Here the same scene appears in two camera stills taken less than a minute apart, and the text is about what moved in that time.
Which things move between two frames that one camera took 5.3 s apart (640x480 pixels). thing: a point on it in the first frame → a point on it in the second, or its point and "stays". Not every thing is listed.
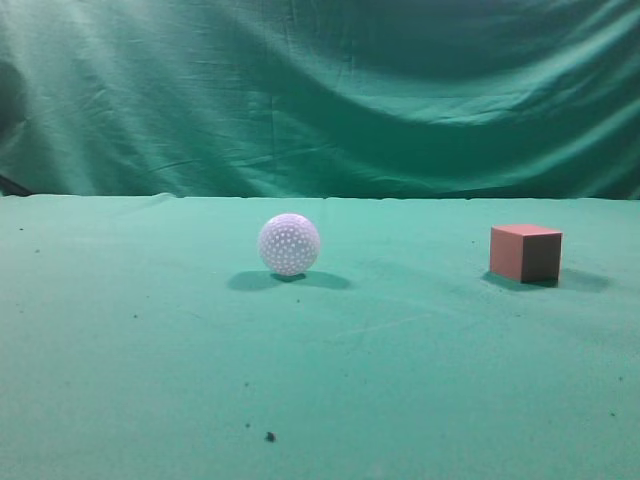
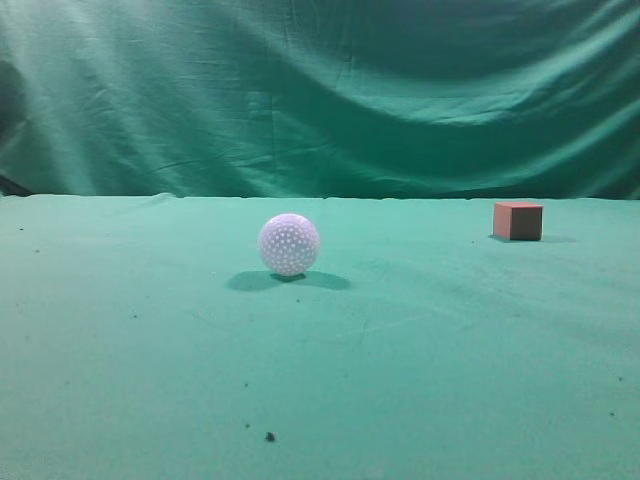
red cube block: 528,253 → 518,221
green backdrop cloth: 413,99 stays
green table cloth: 143,337 stays
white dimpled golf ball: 289,244 stays
